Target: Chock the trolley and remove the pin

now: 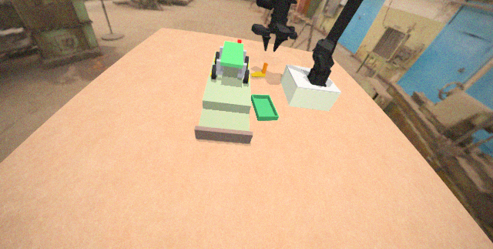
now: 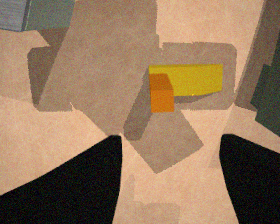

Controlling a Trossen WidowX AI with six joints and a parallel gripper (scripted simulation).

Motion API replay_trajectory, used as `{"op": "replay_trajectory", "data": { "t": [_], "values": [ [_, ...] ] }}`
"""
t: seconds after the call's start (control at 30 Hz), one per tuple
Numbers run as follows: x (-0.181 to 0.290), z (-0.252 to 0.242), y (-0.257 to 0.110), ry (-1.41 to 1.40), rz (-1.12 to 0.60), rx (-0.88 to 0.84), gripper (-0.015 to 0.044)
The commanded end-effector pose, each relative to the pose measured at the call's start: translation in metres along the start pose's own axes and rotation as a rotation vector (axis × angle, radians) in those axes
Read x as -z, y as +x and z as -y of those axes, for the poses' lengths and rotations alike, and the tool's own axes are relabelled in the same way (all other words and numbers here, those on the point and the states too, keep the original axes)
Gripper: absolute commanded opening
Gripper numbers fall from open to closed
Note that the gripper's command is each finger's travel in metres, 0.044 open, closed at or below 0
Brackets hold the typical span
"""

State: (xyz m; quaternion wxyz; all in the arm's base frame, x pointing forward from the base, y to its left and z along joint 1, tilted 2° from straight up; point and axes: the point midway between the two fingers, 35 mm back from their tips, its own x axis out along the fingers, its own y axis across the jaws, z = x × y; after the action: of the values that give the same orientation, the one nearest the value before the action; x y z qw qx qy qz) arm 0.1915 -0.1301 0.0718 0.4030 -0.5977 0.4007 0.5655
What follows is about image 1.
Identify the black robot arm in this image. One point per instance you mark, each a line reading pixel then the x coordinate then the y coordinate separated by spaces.
pixel 324 48

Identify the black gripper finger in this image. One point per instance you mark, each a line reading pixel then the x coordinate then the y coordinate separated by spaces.
pixel 277 43
pixel 265 41

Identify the green tray floor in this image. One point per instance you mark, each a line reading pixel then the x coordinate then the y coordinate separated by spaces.
pixel 264 107

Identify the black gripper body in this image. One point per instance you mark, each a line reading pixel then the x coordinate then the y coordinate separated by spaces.
pixel 261 30

